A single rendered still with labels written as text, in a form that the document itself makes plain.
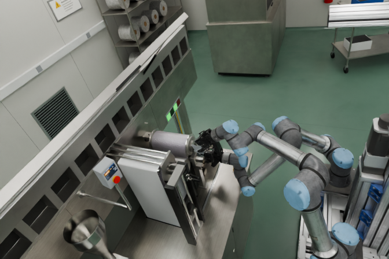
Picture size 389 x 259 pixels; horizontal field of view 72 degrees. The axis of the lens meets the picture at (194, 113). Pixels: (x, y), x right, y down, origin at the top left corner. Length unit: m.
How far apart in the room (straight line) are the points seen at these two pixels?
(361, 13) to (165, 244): 1.47
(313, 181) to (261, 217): 1.57
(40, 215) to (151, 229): 0.67
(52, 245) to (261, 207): 1.92
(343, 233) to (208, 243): 0.70
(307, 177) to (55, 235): 1.12
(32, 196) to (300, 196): 1.08
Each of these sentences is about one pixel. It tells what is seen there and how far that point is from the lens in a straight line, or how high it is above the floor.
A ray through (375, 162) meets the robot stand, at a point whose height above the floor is 1.34.
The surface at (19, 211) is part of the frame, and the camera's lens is 1.29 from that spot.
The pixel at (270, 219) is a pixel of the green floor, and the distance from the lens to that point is 2.76.
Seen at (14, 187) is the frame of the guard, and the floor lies 1.98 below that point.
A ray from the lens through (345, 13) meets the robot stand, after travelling 1.06.
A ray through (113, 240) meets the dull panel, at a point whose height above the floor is 0.96.
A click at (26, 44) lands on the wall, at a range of 4.02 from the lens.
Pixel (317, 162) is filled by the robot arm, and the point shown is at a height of 1.43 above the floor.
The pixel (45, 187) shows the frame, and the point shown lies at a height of 1.60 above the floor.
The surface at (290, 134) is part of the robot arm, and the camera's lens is 1.57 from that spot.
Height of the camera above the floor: 2.41
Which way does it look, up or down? 38 degrees down
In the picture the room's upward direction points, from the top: 14 degrees counter-clockwise
